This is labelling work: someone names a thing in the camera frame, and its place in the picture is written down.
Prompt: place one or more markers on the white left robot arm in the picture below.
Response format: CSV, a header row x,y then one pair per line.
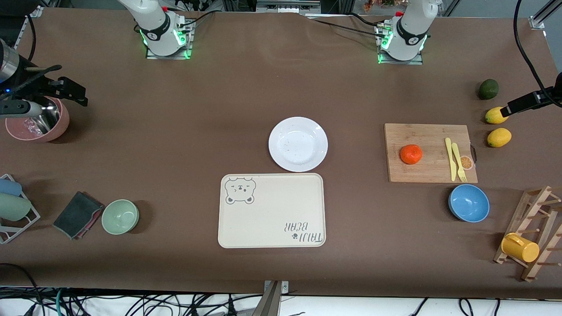
x,y
410,26

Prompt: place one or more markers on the aluminium corner bracket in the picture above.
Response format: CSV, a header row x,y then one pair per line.
x,y
35,12

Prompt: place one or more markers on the yellow mug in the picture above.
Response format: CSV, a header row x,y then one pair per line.
x,y
522,250

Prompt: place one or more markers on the dark green avocado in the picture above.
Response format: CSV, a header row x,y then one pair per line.
x,y
488,89

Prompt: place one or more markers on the pale blue cup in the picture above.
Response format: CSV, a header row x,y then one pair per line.
x,y
9,187

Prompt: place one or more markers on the metal camera mount strut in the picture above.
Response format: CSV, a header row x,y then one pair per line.
x,y
272,303

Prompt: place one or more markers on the aluminium corner profile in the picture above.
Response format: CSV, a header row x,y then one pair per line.
x,y
536,22

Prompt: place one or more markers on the yellow plastic fork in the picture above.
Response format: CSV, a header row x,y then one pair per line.
x,y
457,156

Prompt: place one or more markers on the metal scoop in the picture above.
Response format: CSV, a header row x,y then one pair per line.
x,y
50,119

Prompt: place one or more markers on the aluminium frame block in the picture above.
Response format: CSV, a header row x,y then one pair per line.
x,y
285,6

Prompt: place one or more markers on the brown table cover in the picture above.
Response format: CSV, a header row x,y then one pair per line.
x,y
175,131

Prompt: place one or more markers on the wooden mug rack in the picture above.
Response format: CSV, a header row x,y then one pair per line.
x,y
525,220

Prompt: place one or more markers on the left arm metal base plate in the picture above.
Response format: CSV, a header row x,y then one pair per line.
x,y
401,62

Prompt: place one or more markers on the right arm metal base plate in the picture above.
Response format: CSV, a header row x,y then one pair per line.
x,y
169,56

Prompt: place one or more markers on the yellow lemon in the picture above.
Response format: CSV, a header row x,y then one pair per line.
x,y
499,137
494,116

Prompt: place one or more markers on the orange slice tag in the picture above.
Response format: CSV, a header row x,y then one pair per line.
x,y
467,163

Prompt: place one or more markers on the blue bowl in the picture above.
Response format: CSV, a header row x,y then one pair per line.
x,y
469,203

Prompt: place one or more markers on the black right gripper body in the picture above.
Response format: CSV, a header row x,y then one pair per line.
x,y
31,86

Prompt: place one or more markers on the orange mandarin fruit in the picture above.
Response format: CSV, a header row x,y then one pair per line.
x,y
411,154

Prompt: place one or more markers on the yellow plastic knife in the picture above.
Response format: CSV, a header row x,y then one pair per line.
x,y
451,160

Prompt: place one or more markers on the pale green cup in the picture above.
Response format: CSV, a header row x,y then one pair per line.
x,y
13,207

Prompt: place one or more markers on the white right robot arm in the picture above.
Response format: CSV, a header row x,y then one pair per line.
x,y
158,30

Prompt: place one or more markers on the cream bear print tray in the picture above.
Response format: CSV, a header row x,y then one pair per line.
x,y
272,215

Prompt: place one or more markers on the white round plate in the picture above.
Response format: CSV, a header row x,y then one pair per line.
x,y
298,145

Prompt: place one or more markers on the pink bowl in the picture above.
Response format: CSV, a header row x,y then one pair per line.
x,y
59,127

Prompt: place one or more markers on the pale green bowl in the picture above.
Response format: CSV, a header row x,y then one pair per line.
x,y
120,217

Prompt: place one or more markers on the wooden cutting board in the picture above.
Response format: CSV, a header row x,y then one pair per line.
x,y
430,131

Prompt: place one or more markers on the dark grey folded cloth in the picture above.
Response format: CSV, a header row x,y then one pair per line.
x,y
77,213

